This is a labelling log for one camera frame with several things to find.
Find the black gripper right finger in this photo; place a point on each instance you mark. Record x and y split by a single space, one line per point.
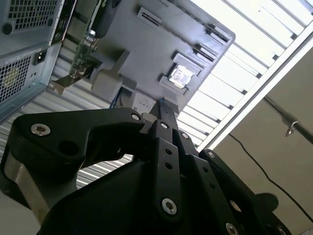
220 186

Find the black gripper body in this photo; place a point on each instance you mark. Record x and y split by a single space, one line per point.
110 208

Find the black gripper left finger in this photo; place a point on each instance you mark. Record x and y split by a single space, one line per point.
61 129

